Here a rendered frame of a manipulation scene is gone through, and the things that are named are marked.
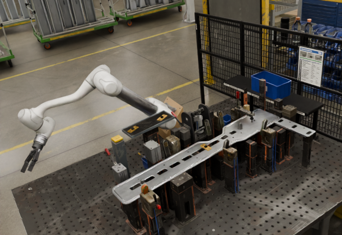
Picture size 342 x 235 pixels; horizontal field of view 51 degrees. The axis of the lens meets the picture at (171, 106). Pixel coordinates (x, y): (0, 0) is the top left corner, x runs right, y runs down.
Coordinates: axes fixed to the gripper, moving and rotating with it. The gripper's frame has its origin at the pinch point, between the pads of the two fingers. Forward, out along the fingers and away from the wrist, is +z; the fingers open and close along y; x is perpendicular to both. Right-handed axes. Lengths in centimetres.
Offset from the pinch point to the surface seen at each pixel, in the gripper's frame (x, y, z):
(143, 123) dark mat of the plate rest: 45, 57, -51
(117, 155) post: 37, 51, -23
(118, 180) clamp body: 39, 60, -5
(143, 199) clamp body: 41, 89, 7
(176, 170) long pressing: 62, 85, -20
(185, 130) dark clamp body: 69, 75, -54
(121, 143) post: 34, 56, -30
